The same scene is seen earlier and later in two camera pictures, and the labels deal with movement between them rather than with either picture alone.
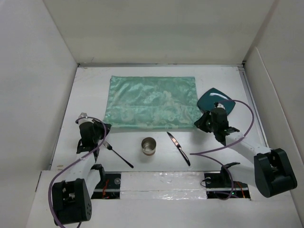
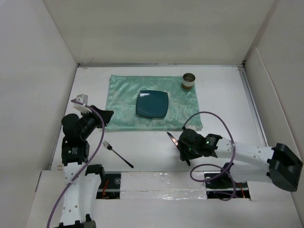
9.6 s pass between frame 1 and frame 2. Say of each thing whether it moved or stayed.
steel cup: moved
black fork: stayed
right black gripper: moved
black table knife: stayed
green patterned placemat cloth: stayed
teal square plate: moved
